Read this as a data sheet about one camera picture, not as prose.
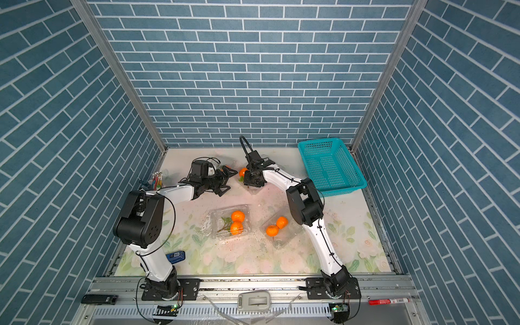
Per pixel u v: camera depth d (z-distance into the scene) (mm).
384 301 710
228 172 882
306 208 609
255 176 782
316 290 734
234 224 853
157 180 875
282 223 868
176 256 785
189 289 741
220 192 910
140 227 495
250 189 1010
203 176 788
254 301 704
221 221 906
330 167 1120
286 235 873
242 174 1008
